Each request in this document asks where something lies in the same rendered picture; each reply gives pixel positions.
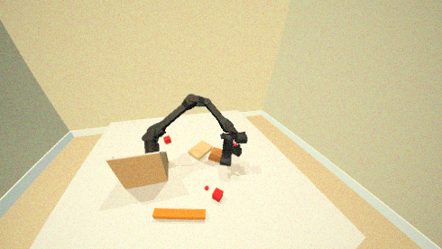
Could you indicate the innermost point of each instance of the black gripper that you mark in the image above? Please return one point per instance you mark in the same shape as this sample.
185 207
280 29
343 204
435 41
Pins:
226 157

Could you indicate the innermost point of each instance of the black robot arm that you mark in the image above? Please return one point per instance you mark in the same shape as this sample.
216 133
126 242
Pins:
156 131

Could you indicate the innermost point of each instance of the orange flat bar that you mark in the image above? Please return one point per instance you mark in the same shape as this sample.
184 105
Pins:
179 213

